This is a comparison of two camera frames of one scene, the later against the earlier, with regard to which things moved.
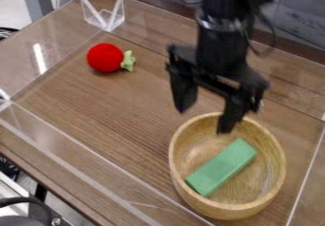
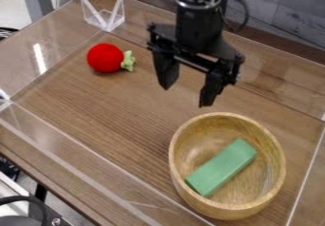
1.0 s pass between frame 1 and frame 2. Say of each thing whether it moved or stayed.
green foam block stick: stayed
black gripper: moved
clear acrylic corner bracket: stayed
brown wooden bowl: stayed
